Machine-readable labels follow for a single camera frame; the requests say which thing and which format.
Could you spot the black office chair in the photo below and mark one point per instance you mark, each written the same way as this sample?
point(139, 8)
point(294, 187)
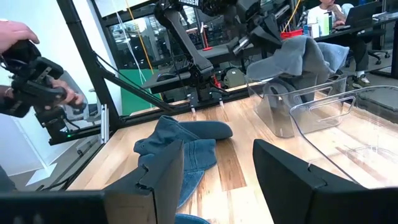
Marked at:
point(377, 49)

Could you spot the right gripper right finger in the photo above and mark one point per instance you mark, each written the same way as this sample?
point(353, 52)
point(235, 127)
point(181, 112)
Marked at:
point(289, 186)

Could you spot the red container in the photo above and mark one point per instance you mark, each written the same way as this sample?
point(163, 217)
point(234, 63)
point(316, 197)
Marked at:
point(291, 33)

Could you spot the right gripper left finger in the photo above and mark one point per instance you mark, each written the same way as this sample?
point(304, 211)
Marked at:
point(161, 186)

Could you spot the black laptop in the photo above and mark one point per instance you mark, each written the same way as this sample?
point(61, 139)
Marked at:
point(362, 14)

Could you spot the blue-grey cap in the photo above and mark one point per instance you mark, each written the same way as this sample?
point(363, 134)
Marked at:
point(289, 59)

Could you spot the black aluminium frame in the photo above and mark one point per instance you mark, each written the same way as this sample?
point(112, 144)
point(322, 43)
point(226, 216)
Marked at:
point(87, 62)

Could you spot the clear plastic bin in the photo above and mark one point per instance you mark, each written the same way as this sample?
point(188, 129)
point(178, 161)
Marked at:
point(357, 149)
point(270, 118)

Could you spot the dark blue denim cap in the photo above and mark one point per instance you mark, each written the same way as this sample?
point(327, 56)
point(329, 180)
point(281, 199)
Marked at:
point(168, 130)

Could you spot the black desk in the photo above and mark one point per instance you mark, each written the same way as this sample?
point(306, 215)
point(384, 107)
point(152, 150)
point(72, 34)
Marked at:
point(382, 23)

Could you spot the black computer mouse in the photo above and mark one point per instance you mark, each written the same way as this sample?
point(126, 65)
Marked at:
point(166, 76)

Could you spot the olive bag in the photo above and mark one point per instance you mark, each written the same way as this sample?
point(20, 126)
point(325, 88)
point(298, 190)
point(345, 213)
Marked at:
point(234, 77)

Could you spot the silver aluminium bracket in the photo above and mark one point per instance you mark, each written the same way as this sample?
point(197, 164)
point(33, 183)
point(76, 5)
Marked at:
point(104, 124)

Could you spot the person's hand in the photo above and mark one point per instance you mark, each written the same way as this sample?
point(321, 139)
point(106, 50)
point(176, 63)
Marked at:
point(66, 93)
point(15, 34)

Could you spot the light grey cap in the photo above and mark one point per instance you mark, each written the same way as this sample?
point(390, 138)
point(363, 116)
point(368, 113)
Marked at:
point(280, 91)

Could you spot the grey desk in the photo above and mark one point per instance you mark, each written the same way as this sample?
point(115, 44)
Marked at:
point(217, 53)
point(168, 85)

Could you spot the red stand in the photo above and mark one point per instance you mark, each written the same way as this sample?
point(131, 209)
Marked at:
point(206, 46)

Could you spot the person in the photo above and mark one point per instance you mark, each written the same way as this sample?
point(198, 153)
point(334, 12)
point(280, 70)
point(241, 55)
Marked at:
point(320, 14)

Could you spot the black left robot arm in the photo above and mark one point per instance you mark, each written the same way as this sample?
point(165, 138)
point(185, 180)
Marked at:
point(189, 46)

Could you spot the green panel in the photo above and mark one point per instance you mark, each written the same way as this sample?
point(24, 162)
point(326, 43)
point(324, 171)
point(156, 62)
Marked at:
point(133, 96)

